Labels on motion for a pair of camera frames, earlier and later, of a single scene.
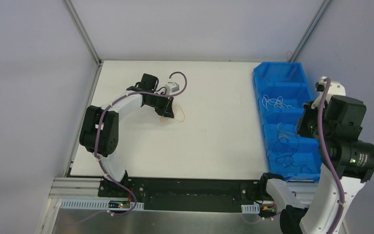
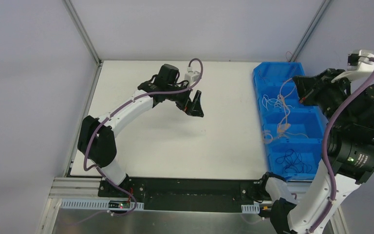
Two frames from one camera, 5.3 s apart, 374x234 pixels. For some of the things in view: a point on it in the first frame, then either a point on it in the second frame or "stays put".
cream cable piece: [183, 112] -> [283, 125]
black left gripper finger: [169, 112] -> [194, 110]
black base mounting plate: [186, 194] stays put
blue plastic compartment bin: [282, 90] stays put
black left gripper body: [165, 107] -> [186, 105]
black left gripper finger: [161, 111] -> [198, 108]
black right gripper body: [305, 126] -> [311, 93]
